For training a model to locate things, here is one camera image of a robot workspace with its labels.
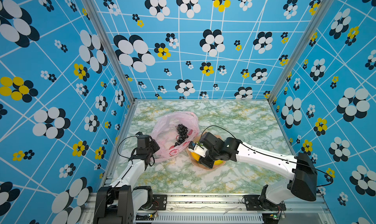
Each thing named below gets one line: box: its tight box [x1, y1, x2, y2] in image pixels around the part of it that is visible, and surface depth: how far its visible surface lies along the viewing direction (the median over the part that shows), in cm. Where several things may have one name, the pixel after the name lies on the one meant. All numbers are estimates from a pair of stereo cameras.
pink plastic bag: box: [150, 111, 200, 163], surface depth 96 cm
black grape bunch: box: [174, 123, 189, 147], surface depth 98 cm
